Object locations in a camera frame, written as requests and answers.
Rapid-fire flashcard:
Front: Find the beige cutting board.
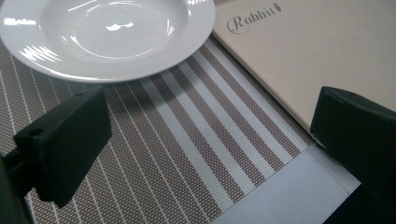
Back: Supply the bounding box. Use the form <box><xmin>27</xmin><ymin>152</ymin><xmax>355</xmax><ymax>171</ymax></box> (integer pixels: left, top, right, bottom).
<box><xmin>210</xmin><ymin>0</ymin><xmax>396</xmax><ymax>133</ymax></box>

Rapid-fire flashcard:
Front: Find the striped woven placemat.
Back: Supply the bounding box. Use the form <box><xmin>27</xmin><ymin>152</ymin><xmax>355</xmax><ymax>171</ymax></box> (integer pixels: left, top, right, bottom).
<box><xmin>0</xmin><ymin>35</ymin><xmax>362</xmax><ymax>224</ymax></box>

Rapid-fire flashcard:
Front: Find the white ceramic plate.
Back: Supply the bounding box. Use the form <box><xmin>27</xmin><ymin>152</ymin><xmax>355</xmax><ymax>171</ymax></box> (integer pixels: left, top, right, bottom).
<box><xmin>0</xmin><ymin>0</ymin><xmax>217</xmax><ymax>84</ymax></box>

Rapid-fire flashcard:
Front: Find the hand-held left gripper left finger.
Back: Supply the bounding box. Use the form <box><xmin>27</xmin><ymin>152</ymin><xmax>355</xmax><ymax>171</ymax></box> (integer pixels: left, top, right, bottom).
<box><xmin>2</xmin><ymin>86</ymin><xmax>113</xmax><ymax>209</ymax></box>

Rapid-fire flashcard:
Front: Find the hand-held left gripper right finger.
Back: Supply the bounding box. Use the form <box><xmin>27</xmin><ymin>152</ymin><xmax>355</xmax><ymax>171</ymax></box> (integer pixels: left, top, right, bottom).
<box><xmin>309</xmin><ymin>86</ymin><xmax>396</xmax><ymax>224</ymax></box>

